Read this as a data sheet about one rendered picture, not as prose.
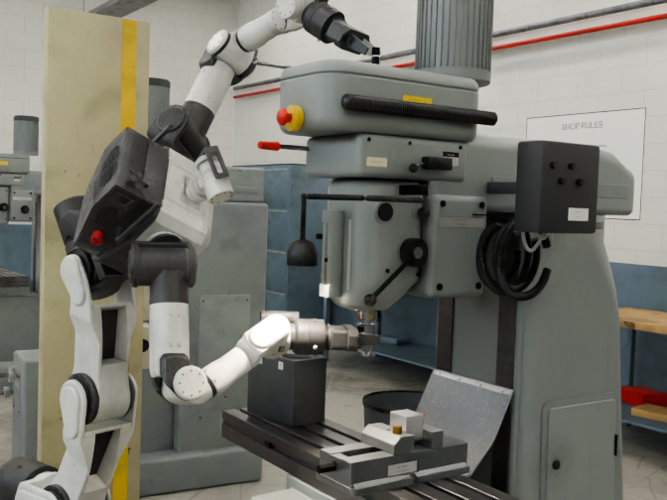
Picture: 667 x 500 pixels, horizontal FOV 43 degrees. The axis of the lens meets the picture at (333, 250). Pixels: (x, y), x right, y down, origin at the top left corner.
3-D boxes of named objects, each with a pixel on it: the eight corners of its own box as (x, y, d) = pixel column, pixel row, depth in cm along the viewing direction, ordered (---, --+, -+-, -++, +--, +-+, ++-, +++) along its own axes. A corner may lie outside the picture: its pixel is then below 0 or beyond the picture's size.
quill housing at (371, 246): (361, 313, 198) (366, 177, 196) (314, 304, 215) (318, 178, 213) (424, 311, 208) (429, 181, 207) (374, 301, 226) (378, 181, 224)
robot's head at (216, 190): (198, 208, 207) (219, 189, 202) (184, 173, 209) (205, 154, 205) (217, 209, 212) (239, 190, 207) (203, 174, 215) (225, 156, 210)
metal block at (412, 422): (405, 442, 195) (406, 417, 194) (389, 436, 200) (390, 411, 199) (422, 439, 198) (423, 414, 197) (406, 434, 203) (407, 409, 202)
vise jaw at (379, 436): (393, 455, 189) (394, 437, 189) (360, 441, 199) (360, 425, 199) (414, 451, 192) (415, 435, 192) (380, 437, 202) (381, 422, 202)
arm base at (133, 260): (128, 302, 196) (132, 261, 190) (125, 269, 206) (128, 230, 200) (194, 302, 201) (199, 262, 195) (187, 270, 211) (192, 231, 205)
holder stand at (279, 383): (292, 428, 236) (294, 356, 235) (246, 411, 252) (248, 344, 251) (325, 422, 244) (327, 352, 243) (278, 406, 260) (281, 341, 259)
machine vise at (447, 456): (352, 497, 181) (354, 446, 181) (314, 477, 193) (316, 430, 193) (471, 472, 201) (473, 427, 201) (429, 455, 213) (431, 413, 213)
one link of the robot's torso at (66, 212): (42, 214, 239) (74, 182, 229) (81, 214, 249) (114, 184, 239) (71, 304, 231) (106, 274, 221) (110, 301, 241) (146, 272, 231)
